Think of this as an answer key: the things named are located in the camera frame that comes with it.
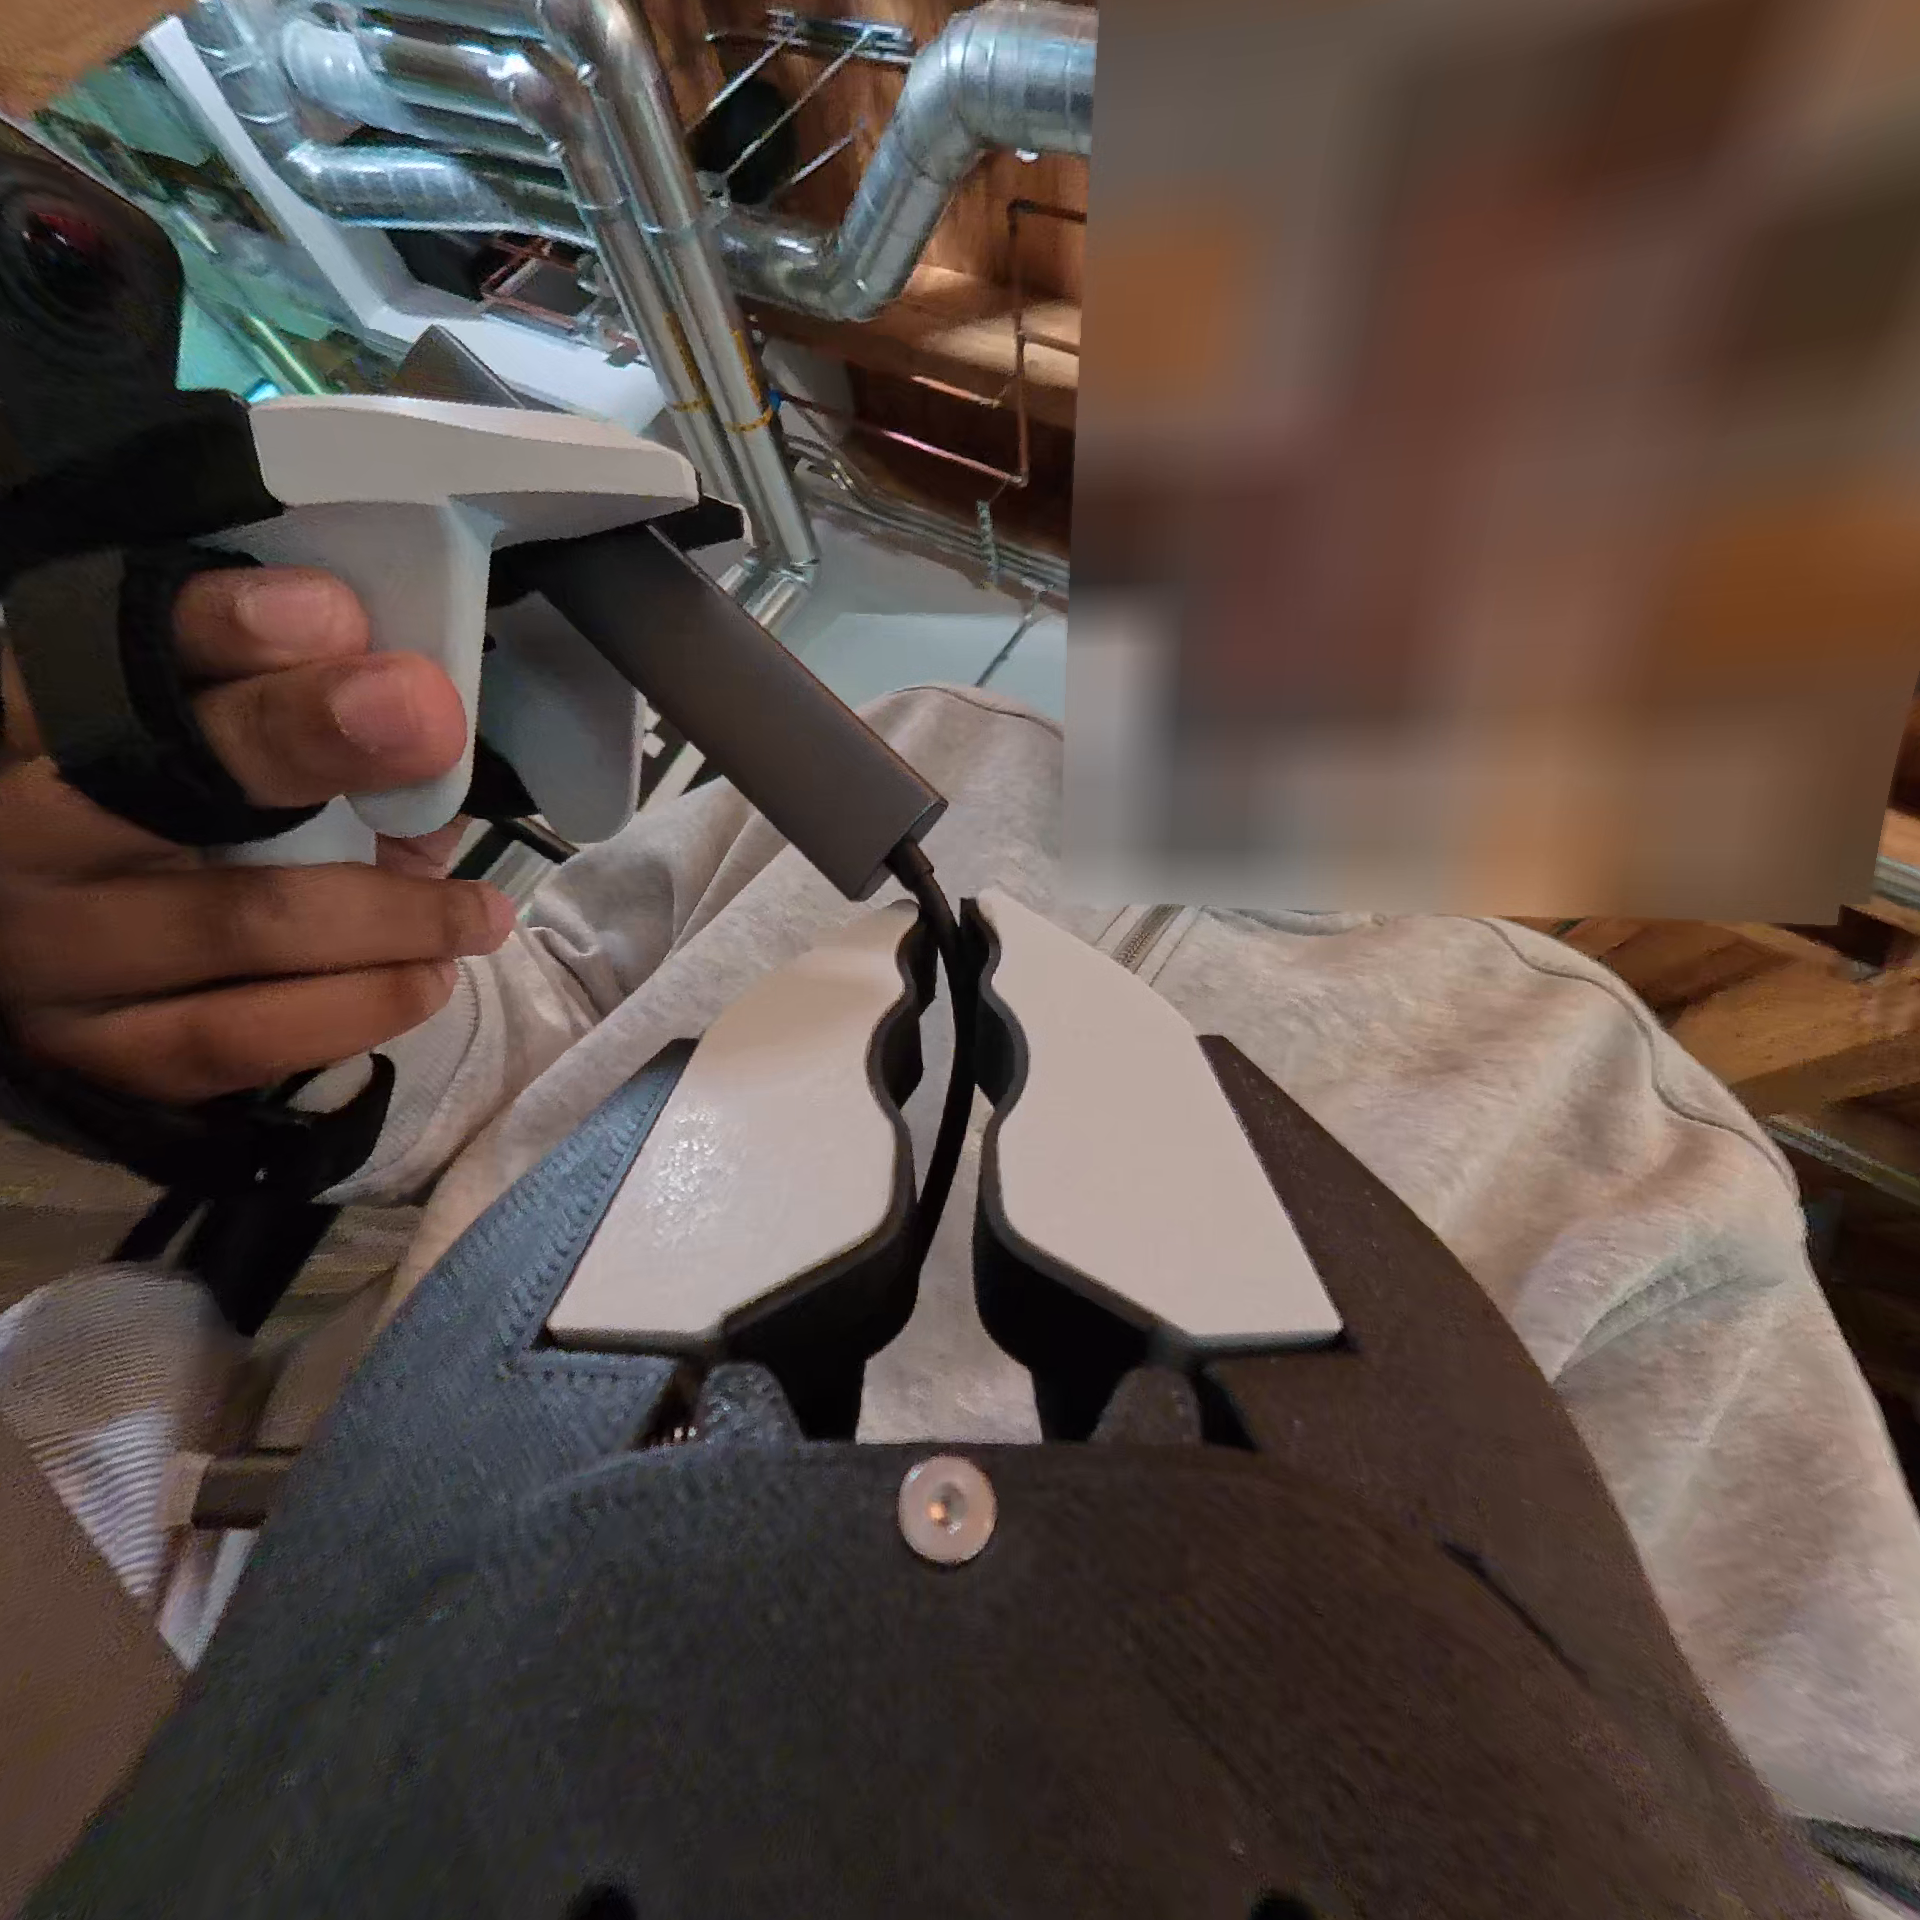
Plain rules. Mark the silver ventilation duct elbow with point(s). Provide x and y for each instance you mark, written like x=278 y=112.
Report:
x=931 y=135

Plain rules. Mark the person's right hand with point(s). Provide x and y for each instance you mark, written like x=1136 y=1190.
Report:
x=182 y=960

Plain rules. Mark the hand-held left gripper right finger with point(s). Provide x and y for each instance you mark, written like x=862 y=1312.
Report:
x=1141 y=1172

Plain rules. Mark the silver vertical pipe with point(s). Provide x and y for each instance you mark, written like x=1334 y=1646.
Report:
x=661 y=225

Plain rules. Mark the silver insulated duct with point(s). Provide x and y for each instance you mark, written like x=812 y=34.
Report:
x=405 y=181

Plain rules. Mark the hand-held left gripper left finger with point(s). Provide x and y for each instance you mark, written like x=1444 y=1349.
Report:
x=751 y=1142

